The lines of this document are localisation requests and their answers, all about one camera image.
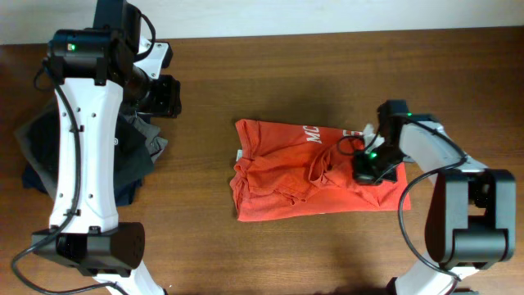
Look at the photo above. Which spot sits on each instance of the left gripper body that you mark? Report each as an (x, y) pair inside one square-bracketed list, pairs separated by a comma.
[(161, 98)]

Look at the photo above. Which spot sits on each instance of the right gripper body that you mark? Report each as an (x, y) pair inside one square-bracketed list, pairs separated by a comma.
[(377, 165)]

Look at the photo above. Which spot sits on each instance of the orange t-shirt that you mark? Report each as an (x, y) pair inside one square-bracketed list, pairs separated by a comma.
[(285, 171)]

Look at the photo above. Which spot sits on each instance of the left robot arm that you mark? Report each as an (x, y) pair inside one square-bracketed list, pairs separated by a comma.
[(95, 72)]

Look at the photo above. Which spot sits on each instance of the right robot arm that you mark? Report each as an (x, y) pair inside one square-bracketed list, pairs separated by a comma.
[(471, 221)]

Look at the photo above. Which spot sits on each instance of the dark folded clothes pile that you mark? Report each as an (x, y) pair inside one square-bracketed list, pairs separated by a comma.
[(137, 144)]

